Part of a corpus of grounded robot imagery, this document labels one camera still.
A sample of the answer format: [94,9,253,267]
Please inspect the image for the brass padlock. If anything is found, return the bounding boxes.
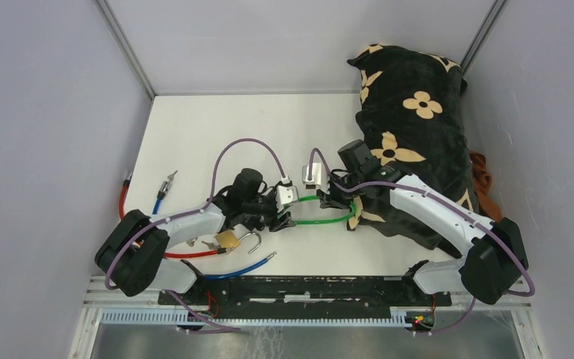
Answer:
[215,230,262,254]

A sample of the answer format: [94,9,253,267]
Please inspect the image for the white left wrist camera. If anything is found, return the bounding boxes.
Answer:
[274,177,300,212]

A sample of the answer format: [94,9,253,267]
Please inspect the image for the brown cloth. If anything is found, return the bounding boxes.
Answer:
[469,150,504,221]

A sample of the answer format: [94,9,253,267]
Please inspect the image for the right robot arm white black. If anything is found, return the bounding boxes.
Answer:
[302,140,536,305]

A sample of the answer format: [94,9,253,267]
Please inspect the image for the black floral pillow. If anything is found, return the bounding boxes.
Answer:
[346,43,481,259]

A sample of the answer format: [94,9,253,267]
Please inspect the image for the blue cable lock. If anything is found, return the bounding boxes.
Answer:
[150,168,276,292]

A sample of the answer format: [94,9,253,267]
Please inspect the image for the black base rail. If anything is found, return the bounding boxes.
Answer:
[158,276,452,333]

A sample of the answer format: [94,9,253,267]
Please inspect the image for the red cable lock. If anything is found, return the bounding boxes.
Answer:
[118,171,226,260]

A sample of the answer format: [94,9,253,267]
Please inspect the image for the silver keys of brass padlock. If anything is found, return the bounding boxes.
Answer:
[185,238,219,251]

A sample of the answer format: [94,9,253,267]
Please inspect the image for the green cable lock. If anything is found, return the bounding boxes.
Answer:
[286,195,358,227]

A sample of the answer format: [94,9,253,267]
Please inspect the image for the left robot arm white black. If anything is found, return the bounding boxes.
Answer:
[94,168,299,304]

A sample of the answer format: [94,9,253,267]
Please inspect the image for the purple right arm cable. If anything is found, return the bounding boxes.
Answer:
[307,147,537,298]

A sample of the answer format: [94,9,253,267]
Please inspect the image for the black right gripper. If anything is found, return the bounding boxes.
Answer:
[316,171,364,209]

